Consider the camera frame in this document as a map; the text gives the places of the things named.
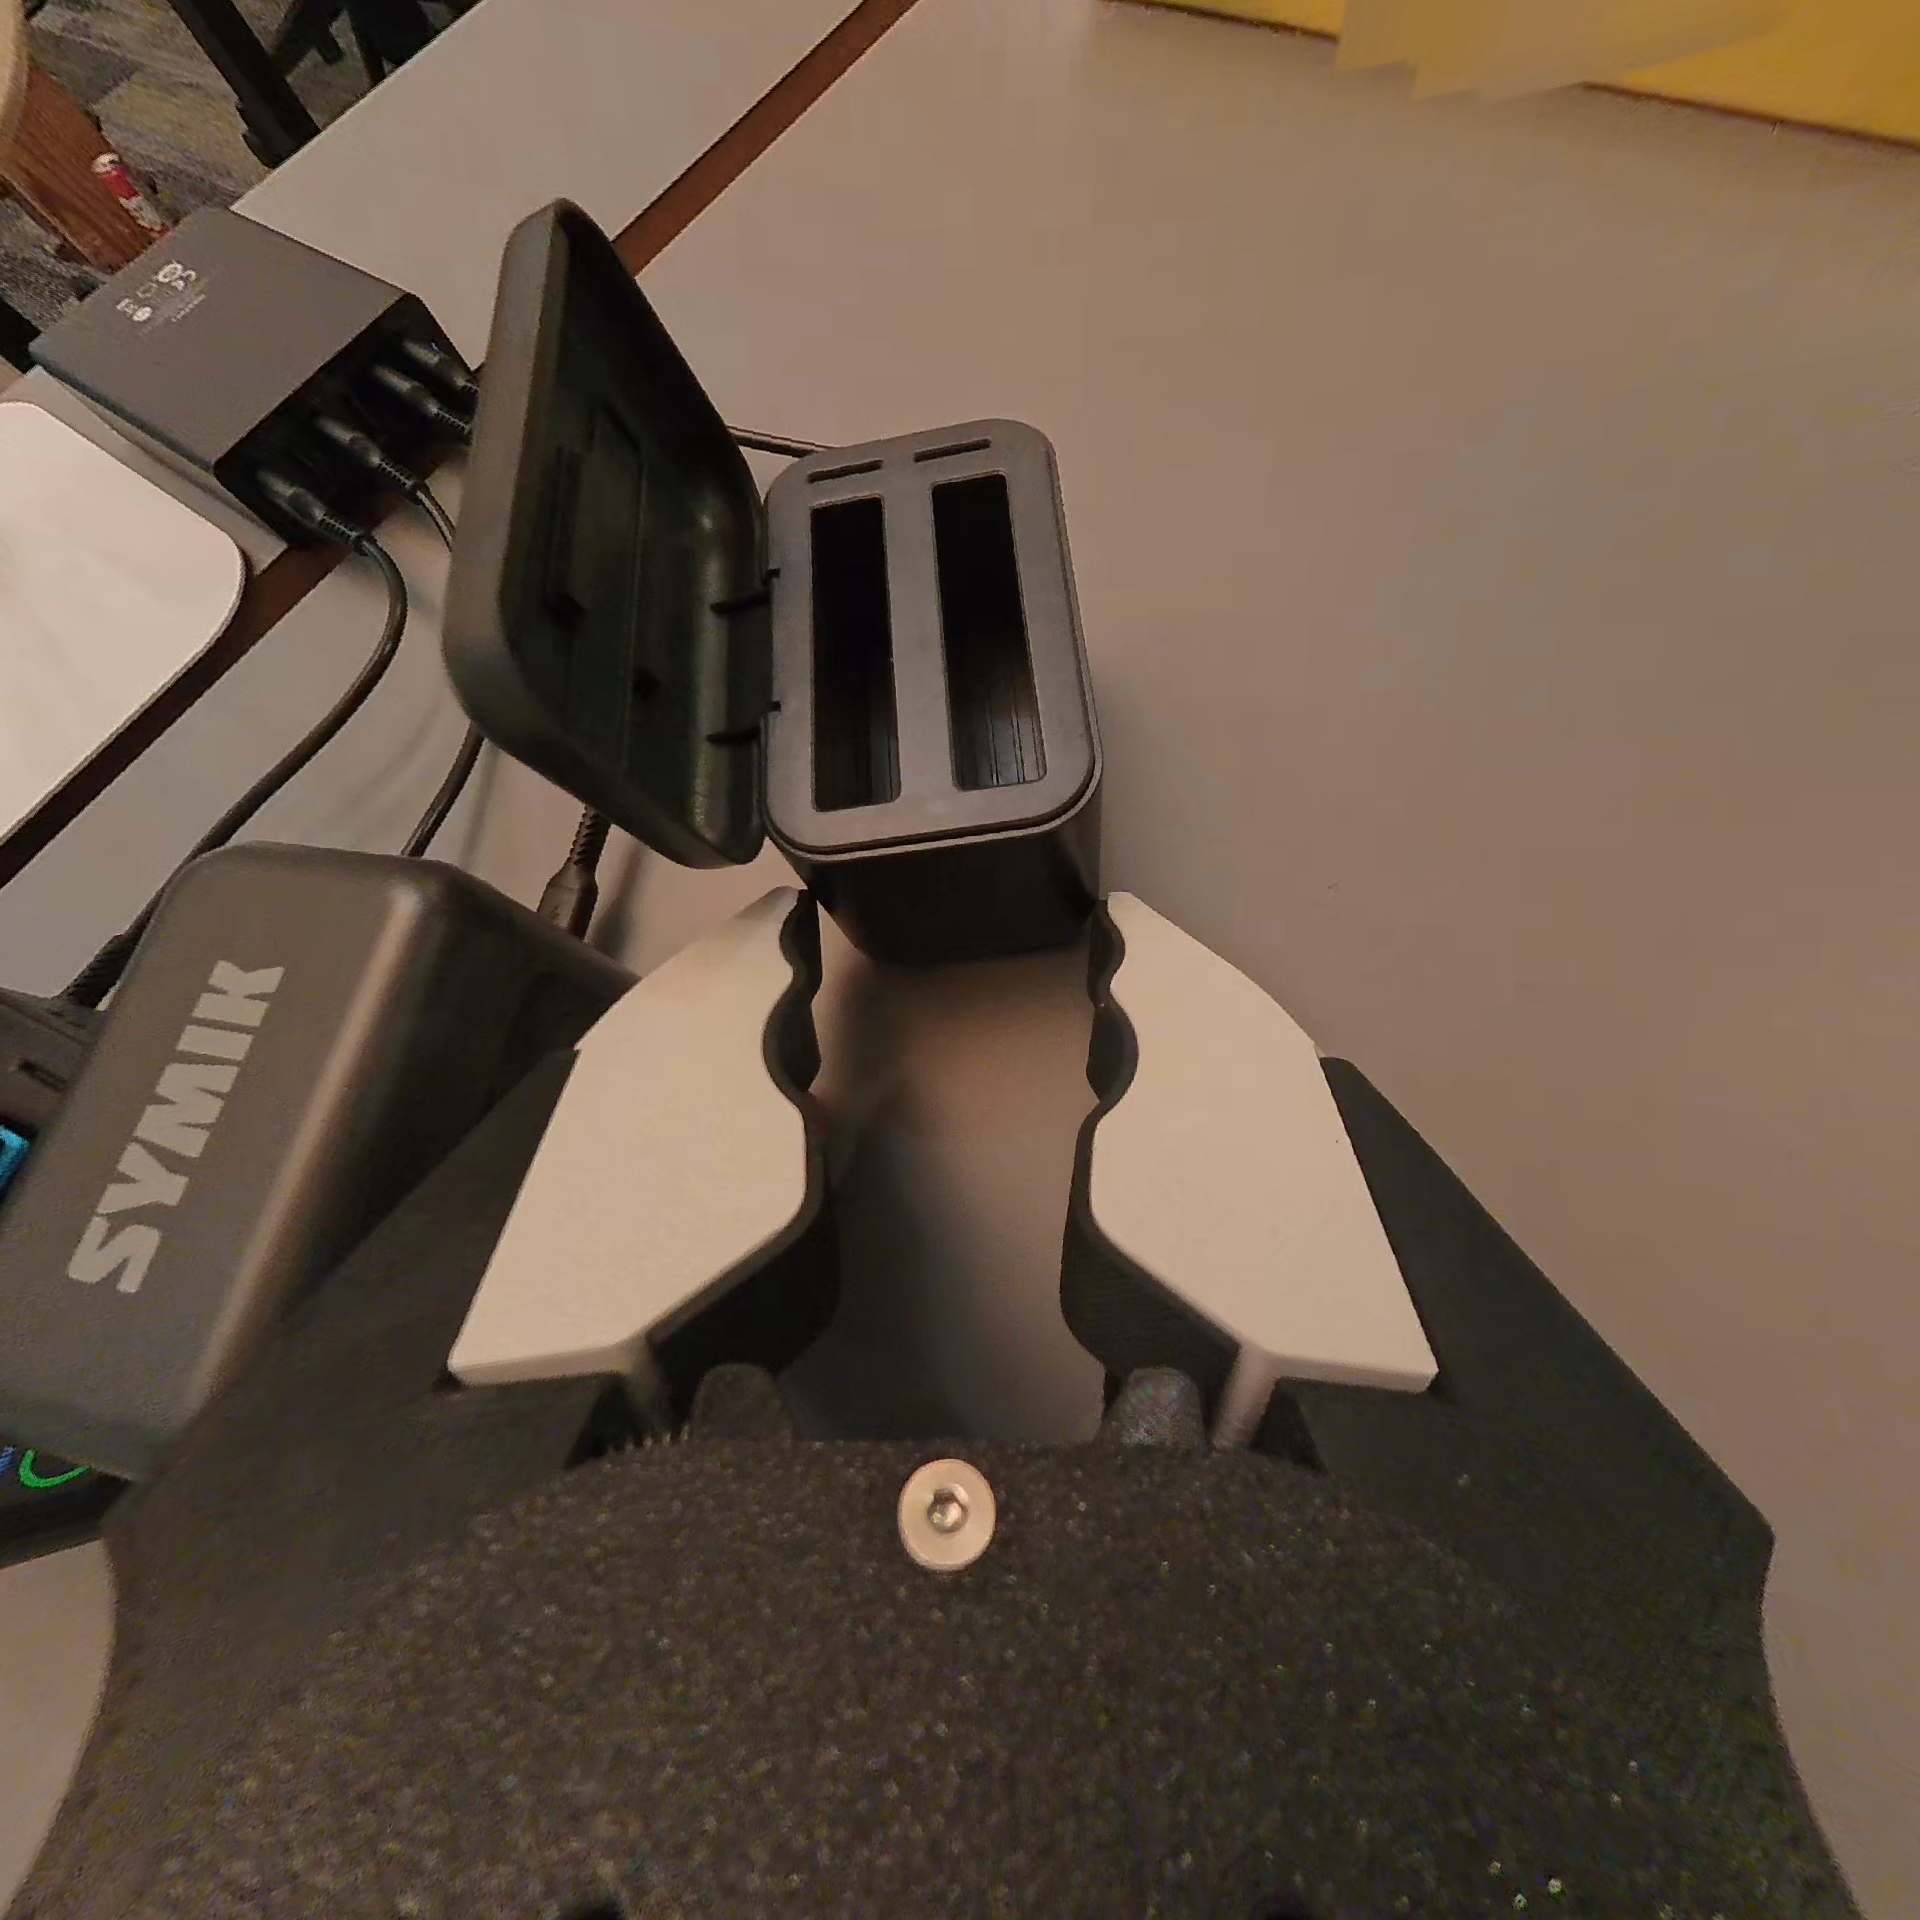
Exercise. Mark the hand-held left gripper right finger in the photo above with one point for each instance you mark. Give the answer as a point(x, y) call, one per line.
point(1244, 1185)

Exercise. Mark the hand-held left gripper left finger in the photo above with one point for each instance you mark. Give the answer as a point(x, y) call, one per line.
point(645, 1185)

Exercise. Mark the black battery charging case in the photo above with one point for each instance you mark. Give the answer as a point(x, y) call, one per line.
point(945, 885)

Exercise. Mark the black power box white lettering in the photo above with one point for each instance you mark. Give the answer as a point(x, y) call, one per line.
point(301, 1080)

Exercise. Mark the black device with coloured display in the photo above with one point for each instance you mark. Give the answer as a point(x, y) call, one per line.
point(22, 1050)

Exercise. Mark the white flat rounded device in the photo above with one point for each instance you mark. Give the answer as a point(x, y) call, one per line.
point(90, 601)

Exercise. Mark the black multi-port charger hub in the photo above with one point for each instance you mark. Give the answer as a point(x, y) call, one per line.
point(225, 331)

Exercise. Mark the red can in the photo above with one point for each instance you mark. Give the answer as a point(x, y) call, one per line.
point(123, 188)

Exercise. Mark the black chair legs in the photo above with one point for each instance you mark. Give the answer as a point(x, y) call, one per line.
point(254, 74)

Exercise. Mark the wooden furniture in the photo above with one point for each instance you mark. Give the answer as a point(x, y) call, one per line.
point(61, 150)

